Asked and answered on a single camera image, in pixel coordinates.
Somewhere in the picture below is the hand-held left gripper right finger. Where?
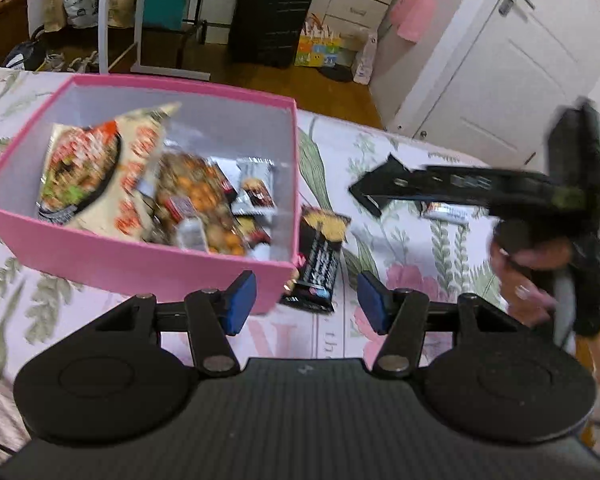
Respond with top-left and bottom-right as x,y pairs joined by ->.
356,271 -> 531,380

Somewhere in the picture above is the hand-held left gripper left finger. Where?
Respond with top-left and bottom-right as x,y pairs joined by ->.
92,270 -> 258,378

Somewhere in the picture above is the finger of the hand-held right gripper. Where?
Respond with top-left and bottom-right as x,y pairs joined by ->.
348,152 -> 511,218

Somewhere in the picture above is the white cookie snack packet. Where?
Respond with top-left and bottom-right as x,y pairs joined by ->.
420,201 -> 473,226

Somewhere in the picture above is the black snack packet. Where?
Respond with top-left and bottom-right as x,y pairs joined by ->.
280,205 -> 352,315

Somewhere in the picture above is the pink cardboard box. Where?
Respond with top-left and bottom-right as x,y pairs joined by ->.
0,74 -> 301,316

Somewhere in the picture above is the clear bag of nuts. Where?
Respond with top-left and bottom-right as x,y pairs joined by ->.
145,150 -> 248,256

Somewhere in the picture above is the large bowl print snack bag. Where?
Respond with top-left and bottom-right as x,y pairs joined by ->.
35,101 -> 183,246

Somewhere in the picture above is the person's right hand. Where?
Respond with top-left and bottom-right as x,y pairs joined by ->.
489,237 -> 563,328

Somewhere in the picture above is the floral blanket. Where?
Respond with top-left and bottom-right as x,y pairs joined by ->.
0,65 -> 600,466

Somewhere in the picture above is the white plastic bag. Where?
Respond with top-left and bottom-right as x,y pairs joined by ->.
352,32 -> 378,85

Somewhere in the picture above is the white door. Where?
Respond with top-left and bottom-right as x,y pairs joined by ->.
415,0 -> 600,171

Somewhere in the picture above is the colourful gift bag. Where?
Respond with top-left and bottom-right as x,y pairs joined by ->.
294,15 -> 356,68

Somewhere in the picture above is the pink hanging bag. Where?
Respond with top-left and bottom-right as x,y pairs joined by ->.
390,0 -> 438,43

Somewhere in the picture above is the black suitcase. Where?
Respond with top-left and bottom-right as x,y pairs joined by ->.
228,0 -> 317,70

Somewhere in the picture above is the white metal rack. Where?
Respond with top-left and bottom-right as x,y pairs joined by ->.
97,0 -> 212,82

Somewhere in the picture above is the teal bag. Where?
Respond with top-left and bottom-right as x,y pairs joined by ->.
142,0 -> 198,31

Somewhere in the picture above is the black bag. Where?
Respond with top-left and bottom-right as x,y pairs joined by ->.
2,37 -> 48,71

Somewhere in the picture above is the brown paper bag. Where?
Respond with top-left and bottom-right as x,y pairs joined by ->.
42,0 -> 141,33

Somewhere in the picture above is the wooden cabinet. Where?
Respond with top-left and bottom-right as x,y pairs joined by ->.
0,0 -> 33,67

